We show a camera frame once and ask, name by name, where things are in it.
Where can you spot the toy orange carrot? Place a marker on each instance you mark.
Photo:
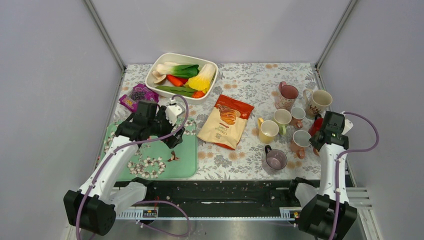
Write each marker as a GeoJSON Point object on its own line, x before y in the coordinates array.
{"type": "Point", "coordinates": [176, 81]}

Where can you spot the small orange mug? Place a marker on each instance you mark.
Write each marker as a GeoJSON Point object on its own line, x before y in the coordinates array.
{"type": "Point", "coordinates": [316, 152]}

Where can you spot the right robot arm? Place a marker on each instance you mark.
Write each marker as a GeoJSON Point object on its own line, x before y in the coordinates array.
{"type": "Point", "coordinates": [326, 212]}

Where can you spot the cassava chips bag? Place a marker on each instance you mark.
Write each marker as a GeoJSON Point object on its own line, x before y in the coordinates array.
{"type": "Point", "coordinates": [226, 122]}

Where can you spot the large pink patterned mug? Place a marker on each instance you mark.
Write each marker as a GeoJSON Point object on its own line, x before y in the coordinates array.
{"type": "Point", "coordinates": [286, 97]}

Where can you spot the green floral tray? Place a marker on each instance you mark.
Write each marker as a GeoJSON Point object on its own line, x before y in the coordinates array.
{"type": "Point", "coordinates": [155, 160]}

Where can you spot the cream floral mug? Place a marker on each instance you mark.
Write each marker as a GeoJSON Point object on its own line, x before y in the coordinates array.
{"type": "Point", "coordinates": [316, 101]}

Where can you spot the purple snack packet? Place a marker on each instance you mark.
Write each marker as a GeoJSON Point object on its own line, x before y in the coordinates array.
{"type": "Point", "coordinates": [140, 92]}

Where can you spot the red mug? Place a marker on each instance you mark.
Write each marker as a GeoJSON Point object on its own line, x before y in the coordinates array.
{"type": "Point", "coordinates": [316, 125]}

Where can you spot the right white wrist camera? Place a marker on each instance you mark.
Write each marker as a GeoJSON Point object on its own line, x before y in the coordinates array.
{"type": "Point", "coordinates": [348, 125]}

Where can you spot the toy yellow cabbage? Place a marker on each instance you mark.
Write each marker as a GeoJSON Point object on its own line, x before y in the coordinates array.
{"type": "Point", "coordinates": [202, 81]}

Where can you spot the yellow mug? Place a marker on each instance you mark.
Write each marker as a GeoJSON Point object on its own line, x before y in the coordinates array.
{"type": "Point", "coordinates": [268, 130]}

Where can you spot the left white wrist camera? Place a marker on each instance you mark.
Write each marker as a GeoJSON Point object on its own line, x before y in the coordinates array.
{"type": "Point", "coordinates": [173, 111]}

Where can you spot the salmon brown mug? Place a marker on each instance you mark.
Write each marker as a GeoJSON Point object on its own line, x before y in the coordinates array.
{"type": "Point", "coordinates": [299, 143]}

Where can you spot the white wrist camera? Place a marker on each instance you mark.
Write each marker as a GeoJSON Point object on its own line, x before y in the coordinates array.
{"type": "Point", "coordinates": [173, 111]}
{"type": "Point", "coordinates": [348, 125]}

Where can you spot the toy bok choy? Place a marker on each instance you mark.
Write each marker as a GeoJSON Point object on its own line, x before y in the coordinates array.
{"type": "Point", "coordinates": [184, 71]}

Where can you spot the light green mug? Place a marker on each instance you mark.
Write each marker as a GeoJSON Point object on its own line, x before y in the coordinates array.
{"type": "Point", "coordinates": [282, 118]}

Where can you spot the white rectangular vegetable bin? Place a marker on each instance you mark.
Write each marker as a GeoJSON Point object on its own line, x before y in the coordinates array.
{"type": "Point", "coordinates": [177, 59]}

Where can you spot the toy mushroom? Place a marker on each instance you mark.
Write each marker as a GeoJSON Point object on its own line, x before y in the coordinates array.
{"type": "Point", "coordinates": [159, 78]}

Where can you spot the toy green cucumber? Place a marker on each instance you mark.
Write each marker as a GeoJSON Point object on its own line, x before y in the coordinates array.
{"type": "Point", "coordinates": [177, 90]}

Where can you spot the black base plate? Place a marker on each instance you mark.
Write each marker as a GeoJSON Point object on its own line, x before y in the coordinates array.
{"type": "Point", "coordinates": [220, 199]}

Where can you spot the lilac mug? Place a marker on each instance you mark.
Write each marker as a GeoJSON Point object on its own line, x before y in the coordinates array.
{"type": "Point", "coordinates": [275, 160]}

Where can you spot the small pink mug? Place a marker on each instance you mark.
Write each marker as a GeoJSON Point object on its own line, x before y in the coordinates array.
{"type": "Point", "coordinates": [297, 116]}

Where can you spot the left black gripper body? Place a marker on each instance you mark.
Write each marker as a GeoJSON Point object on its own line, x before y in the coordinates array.
{"type": "Point", "coordinates": [162, 126]}

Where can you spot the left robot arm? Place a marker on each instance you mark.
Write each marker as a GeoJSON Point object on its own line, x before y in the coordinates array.
{"type": "Point", "coordinates": [94, 207]}

